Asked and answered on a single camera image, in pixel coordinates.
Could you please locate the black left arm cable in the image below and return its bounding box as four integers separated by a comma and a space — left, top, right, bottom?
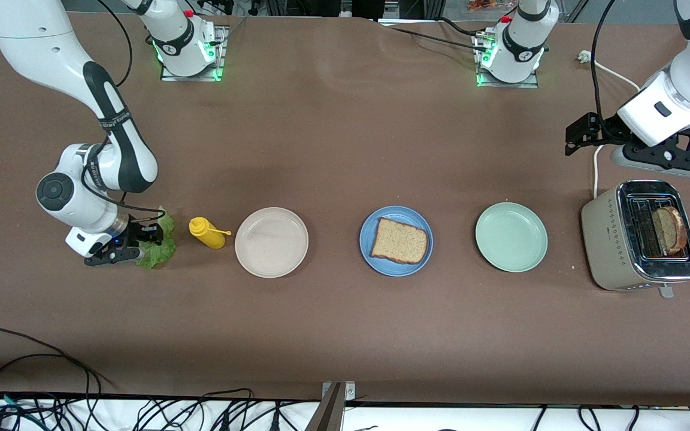
591, 0, 618, 120

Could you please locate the beige white round plate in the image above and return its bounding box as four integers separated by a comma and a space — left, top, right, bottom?
234, 207, 309, 279

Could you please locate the beige chrome toaster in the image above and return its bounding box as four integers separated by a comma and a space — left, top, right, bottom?
580, 180, 690, 300

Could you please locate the white toaster power cord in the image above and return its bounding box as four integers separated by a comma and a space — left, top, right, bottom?
579, 51, 642, 199

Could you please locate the blue round plate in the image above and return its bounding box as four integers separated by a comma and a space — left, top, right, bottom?
359, 206, 434, 277

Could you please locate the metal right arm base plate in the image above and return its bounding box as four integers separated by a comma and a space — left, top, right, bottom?
161, 25, 228, 82

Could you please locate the brown bread slice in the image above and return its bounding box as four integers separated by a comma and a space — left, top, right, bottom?
652, 206, 689, 256
370, 217, 429, 265

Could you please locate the aluminium profile bracket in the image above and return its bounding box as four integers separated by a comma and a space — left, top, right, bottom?
306, 381, 356, 431

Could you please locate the green lettuce leaf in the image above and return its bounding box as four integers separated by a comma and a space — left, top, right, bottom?
135, 207, 177, 270

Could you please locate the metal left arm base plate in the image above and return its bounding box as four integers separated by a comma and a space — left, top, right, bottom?
474, 30, 540, 89

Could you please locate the black base cable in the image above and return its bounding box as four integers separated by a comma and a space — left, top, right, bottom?
381, 17, 492, 51

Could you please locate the mint green round plate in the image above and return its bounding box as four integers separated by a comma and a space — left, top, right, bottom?
475, 202, 549, 274

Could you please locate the yellow mustard squeeze bottle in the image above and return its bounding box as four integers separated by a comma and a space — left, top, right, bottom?
189, 217, 232, 250

